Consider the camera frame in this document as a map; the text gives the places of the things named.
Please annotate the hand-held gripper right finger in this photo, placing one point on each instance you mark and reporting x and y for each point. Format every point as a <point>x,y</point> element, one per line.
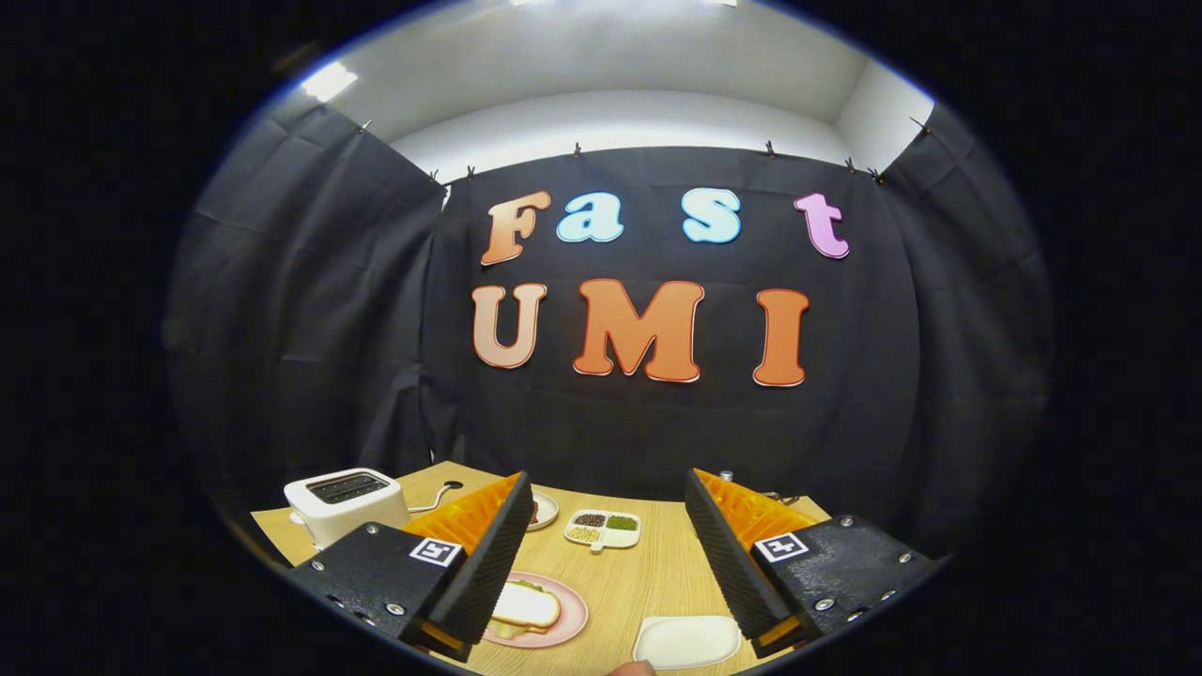
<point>723,554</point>

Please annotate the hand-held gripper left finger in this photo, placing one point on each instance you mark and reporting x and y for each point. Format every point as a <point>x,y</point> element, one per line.
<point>488,563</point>

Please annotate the bread slice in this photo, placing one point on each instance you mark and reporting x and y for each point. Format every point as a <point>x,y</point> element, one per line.
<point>528,606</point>

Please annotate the white round plate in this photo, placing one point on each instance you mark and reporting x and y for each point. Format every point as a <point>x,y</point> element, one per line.
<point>548,512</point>

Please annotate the white rectangular plate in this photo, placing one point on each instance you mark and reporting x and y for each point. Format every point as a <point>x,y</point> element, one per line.
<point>685,643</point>

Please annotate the pink round plate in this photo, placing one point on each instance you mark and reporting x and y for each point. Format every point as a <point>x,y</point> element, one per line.
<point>573,615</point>

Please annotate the yellow bean pile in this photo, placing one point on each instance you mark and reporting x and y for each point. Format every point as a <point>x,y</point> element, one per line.
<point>583,534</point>

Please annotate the green bean pile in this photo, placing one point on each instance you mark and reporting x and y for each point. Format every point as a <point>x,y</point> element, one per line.
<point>621,522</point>

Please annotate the dark bean pile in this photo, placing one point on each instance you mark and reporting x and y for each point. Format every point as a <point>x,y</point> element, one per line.
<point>590,519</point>

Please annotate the white divided dish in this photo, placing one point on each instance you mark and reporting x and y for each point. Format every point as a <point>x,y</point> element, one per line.
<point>606,537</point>

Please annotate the white toaster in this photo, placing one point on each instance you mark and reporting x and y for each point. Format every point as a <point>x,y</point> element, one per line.
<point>347,516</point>

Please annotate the black backdrop cloth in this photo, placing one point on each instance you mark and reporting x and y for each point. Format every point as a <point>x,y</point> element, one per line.
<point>610,432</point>

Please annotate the row of cloth clips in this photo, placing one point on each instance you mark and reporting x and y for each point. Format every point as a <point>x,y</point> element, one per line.
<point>769,149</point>

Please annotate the small ceiling light panel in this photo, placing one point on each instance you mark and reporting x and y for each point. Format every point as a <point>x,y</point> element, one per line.
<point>329,83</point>

